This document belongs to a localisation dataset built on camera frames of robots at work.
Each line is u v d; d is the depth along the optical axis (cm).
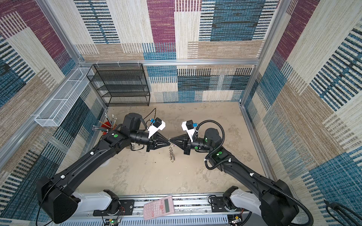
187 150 61
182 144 64
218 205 73
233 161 53
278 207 39
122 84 109
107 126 95
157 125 60
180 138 65
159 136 64
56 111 72
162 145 65
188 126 59
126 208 73
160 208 73
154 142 60
